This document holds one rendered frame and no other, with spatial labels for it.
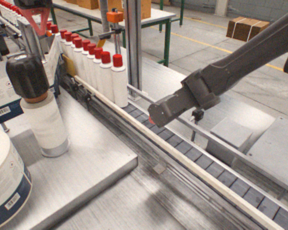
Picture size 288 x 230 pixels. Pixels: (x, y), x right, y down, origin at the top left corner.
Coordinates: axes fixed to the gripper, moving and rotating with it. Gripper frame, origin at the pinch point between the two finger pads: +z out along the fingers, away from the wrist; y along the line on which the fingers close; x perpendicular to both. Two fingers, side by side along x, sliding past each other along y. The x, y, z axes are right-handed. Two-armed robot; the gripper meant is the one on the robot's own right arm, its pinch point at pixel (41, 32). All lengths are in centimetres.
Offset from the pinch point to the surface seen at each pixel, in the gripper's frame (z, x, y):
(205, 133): 22, 22, 43
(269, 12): 81, 562, -114
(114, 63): 12.6, 18.5, 7.6
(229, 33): 107, 400, -129
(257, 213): 27, 14, 64
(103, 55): 10.7, 17.3, 3.1
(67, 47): 16.2, 17.9, -27.2
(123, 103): 28.4, 19.4, 9.6
